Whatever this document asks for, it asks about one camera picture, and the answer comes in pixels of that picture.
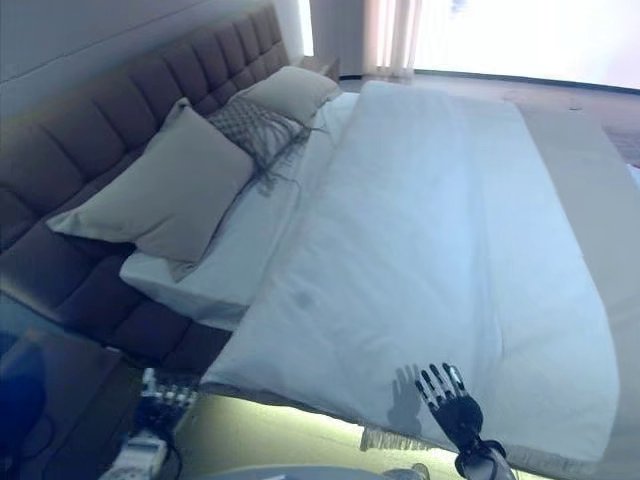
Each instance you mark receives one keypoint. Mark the large beige pillow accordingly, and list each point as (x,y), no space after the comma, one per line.
(170,195)

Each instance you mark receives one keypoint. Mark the silver robot right leg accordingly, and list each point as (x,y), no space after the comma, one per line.
(407,472)

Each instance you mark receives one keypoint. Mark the beige fringed bed runner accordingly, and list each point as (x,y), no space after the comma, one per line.
(610,240)

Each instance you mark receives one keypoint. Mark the small wooden bedside table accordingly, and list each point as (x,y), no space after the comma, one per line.
(327,67)

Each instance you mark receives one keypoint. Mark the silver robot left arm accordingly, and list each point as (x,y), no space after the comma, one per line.
(145,450)

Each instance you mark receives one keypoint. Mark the white duvet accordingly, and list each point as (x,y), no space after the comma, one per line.
(425,240)

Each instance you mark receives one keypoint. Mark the small beige pillow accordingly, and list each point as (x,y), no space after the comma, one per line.
(295,92)

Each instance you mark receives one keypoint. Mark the silver robot torso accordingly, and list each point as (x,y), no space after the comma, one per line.
(300,475)

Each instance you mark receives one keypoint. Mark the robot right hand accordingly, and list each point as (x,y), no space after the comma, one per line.
(460,412)

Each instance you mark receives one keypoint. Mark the wooden nightstand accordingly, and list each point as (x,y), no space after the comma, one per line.
(65,400)

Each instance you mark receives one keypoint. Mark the beige window curtain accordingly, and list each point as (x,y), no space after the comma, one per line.
(387,35)

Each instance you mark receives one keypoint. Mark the woven fringed decorative cushion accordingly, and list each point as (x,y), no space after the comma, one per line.
(255,125)

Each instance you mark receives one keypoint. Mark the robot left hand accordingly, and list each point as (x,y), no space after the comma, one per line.
(167,400)

